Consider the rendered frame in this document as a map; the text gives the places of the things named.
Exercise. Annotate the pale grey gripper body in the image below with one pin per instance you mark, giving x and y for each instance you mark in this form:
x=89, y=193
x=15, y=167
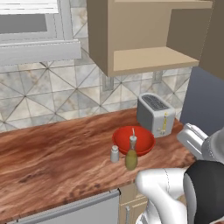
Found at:
x=191, y=138

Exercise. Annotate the grey wall outlet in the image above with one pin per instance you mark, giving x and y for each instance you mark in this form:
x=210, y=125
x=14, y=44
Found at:
x=107, y=83

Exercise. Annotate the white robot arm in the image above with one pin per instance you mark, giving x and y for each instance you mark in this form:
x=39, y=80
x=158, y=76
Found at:
x=163, y=192

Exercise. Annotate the silver toaster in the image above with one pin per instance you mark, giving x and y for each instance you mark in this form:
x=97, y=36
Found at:
x=154, y=115

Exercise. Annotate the grey fridge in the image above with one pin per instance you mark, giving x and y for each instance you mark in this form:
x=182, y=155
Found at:
x=204, y=102

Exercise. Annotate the brown cabinet door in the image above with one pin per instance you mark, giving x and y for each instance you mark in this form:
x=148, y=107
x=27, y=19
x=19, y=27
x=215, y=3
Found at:
x=214, y=38

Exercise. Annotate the white window frame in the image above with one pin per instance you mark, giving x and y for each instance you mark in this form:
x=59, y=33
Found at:
x=32, y=32

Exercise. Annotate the grey dishwasher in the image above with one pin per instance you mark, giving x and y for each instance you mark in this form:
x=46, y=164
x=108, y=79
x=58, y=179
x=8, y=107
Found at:
x=78, y=211

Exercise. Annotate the small grey shaker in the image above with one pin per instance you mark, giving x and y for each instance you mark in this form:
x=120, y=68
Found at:
x=114, y=154

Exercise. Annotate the olive oil bottle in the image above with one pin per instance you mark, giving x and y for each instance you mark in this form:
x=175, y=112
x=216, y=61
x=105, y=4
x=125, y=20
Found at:
x=131, y=159

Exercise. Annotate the beige base cabinet door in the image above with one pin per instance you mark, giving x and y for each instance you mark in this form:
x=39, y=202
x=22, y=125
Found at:
x=135, y=204

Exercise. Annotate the beige open wall cabinet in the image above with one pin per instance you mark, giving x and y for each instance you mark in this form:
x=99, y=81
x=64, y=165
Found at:
x=137, y=38

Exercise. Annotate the red mixing bowl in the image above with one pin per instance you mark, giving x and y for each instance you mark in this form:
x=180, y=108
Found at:
x=144, y=140

